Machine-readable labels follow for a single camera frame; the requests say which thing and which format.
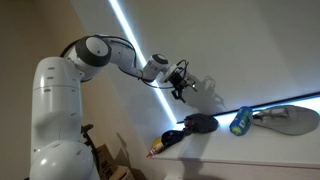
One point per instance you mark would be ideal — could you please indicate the dark crumpled cloth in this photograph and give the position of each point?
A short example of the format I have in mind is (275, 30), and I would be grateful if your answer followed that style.
(201, 123)

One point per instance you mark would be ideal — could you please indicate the black metal stand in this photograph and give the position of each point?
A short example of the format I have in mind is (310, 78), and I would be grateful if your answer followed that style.
(89, 136)

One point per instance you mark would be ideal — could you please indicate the grey baseball cap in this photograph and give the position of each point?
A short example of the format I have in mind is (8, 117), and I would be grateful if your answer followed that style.
(293, 120)

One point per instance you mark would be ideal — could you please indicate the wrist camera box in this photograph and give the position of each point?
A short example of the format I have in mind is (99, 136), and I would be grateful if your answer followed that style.
(190, 84)

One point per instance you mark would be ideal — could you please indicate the white glue bottle red label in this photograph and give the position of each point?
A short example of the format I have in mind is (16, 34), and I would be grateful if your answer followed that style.
(156, 150)

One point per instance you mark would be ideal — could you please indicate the blue green tennis ball pack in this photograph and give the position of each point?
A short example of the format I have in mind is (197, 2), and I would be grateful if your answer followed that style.
(241, 121)

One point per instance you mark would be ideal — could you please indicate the brown cardboard box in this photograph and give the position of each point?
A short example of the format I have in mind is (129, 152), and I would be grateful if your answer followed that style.
(106, 158)
(121, 173)

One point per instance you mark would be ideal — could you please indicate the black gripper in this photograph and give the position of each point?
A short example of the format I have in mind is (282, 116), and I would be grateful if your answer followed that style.
(176, 79)

